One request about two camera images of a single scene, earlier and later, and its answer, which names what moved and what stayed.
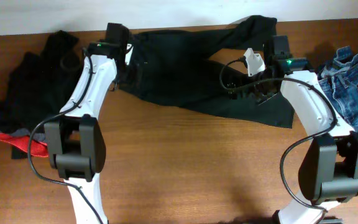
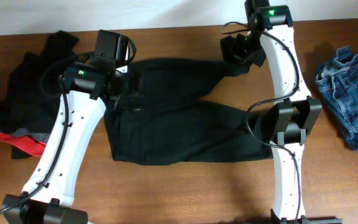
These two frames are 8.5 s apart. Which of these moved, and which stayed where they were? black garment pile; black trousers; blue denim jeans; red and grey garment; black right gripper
Moved: black right gripper; black trousers
Stayed: black garment pile; red and grey garment; blue denim jeans
